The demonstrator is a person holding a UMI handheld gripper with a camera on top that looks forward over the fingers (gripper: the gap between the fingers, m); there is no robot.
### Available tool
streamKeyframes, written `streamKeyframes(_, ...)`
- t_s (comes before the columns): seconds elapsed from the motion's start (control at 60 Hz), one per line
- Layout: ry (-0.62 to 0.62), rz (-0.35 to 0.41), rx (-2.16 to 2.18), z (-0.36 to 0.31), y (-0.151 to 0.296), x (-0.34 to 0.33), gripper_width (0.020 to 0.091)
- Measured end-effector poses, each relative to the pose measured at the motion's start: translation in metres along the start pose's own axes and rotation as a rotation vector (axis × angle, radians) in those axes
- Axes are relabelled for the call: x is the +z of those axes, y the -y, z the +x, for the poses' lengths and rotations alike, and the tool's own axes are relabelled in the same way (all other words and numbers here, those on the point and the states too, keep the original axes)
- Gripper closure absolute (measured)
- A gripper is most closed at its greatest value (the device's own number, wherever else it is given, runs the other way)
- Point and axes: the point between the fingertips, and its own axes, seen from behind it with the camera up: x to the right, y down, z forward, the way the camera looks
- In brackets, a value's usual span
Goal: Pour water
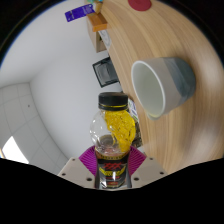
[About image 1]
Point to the white ceiling light panel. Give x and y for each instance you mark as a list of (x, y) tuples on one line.
[(13, 151)]

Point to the clear bottle with black cap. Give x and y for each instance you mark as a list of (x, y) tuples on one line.
[(111, 166)]

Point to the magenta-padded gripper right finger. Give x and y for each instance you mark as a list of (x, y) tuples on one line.
[(148, 170)]

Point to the small tan box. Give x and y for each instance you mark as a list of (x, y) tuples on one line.
[(98, 7)]

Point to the flat round red coaster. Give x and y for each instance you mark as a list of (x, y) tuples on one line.
[(140, 4)]

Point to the grey mesh office chair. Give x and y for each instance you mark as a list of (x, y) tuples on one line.
[(105, 71)]

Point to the white and grey mug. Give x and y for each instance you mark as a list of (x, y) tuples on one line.
[(176, 83)]

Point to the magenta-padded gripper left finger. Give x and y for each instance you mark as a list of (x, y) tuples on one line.
[(75, 171)]

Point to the white and green leaflet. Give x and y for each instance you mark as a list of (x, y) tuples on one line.
[(133, 110)]

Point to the round white plate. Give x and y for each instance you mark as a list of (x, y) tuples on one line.
[(106, 38)]

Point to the purple standing card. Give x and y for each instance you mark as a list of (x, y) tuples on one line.
[(79, 12)]

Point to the wooden side cabinet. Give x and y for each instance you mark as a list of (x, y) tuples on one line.
[(96, 41)]

